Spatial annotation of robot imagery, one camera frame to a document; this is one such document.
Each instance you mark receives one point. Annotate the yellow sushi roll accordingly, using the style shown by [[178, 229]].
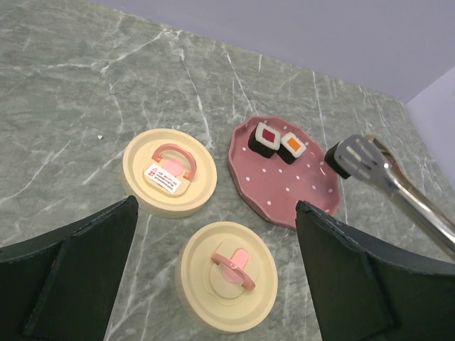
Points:
[[330, 160]]

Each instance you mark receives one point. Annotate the orange centre sushi roll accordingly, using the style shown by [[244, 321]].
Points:
[[291, 148]]

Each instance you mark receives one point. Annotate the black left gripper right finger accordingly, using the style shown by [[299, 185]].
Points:
[[364, 288]]

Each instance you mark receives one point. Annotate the pink dotted plate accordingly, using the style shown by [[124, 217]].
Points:
[[272, 187]]

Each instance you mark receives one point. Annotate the red centre sushi roll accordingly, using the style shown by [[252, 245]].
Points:
[[264, 140]]

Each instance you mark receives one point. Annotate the steel food tongs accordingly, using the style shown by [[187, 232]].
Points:
[[368, 160]]

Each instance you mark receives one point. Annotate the cream lid pink handle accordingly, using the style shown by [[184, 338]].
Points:
[[226, 278]]

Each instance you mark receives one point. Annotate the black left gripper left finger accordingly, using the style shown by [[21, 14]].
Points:
[[62, 285]]

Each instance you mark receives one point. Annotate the cream lid with label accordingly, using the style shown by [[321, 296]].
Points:
[[170, 173]]

